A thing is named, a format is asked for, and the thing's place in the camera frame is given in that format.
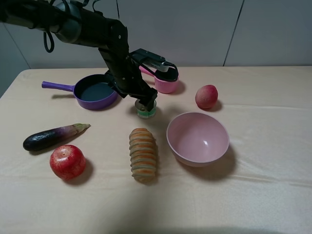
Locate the red apple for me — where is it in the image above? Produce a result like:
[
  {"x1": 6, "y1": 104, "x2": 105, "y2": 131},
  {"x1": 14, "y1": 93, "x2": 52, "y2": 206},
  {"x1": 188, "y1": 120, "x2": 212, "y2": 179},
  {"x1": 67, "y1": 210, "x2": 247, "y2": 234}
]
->
[{"x1": 49, "y1": 145, "x2": 86, "y2": 181}]

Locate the striped bread loaf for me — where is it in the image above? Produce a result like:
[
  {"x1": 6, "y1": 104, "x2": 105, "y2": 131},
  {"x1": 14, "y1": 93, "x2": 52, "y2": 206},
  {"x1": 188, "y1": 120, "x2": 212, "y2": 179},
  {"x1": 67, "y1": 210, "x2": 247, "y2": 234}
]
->
[{"x1": 129, "y1": 128, "x2": 157, "y2": 183}]

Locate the purple frying pan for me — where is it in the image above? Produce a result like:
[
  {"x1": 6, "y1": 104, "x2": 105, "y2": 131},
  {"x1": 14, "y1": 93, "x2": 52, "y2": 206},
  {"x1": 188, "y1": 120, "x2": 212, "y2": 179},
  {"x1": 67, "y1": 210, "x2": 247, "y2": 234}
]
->
[{"x1": 41, "y1": 74, "x2": 118, "y2": 110}]

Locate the pink bowl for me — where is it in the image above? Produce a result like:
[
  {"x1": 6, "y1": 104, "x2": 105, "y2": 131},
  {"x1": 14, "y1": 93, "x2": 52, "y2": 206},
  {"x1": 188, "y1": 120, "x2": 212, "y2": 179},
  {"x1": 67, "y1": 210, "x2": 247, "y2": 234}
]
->
[{"x1": 166, "y1": 112, "x2": 230, "y2": 167}]

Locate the pink saucepan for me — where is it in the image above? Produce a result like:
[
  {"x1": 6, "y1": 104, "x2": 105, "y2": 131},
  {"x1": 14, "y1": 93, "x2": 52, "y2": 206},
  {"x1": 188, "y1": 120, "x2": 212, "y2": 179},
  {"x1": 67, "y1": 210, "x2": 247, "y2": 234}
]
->
[{"x1": 139, "y1": 66, "x2": 179, "y2": 94}]

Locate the purple eggplant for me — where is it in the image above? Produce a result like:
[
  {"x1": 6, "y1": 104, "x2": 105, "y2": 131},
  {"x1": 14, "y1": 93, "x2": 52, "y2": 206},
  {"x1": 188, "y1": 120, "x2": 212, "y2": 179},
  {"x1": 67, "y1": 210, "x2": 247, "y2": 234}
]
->
[{"x1": 23, "y1": 123, "x2": 91, "y2": 152}]

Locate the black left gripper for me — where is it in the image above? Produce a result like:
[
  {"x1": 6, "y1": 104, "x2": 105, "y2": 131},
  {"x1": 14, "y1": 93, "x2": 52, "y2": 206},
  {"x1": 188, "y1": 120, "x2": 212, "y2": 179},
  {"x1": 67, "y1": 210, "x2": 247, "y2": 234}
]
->
[{"x1": 99, "y1": 46, "x2": 157, "y2": 111}]

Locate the green tin can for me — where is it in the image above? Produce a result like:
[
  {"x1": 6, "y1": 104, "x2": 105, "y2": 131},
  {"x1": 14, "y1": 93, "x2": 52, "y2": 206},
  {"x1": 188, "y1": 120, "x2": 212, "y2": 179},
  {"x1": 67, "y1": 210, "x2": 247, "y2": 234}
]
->
[{"x1": 135, "y1": 100, "x2": 156, "y2": 119}]

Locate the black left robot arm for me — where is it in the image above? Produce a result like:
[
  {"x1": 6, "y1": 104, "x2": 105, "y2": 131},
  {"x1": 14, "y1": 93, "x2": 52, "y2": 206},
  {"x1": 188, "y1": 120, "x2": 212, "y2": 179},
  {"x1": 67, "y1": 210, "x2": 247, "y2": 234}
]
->
[{"x1": 0, "y1": 0, "x2": 157, "y2": 111}]

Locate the peach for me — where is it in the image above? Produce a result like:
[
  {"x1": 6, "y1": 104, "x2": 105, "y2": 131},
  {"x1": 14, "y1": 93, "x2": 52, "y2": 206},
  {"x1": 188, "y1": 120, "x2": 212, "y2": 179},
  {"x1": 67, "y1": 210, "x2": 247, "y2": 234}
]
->
[{"x1": 195, "y1": 85, "x2": 218, "y2": 109}]

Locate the black cable loop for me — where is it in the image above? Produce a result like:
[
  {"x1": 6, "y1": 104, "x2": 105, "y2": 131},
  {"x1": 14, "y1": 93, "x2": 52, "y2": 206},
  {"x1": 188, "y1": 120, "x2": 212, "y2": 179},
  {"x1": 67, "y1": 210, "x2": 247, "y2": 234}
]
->
[{"x1": 43, "y1": 30, "x2": 55, "y2": 53}]

